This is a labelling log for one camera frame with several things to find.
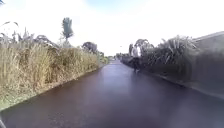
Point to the person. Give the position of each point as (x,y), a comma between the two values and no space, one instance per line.
(135,56)

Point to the dark round tree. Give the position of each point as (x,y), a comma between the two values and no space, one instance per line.
(89,47)

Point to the dark asphalt path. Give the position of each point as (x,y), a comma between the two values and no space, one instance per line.
(113,100)

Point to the row of flax bushes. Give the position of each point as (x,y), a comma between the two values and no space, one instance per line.
(166,56)

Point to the tall slim tree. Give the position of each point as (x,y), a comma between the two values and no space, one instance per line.
(67,29)

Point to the tall dry grass bank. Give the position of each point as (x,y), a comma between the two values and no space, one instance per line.
(40,66)

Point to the grass verge strip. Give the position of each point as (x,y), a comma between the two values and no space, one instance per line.
(20,98)

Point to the grey wall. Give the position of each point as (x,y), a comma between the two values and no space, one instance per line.
(206,63)

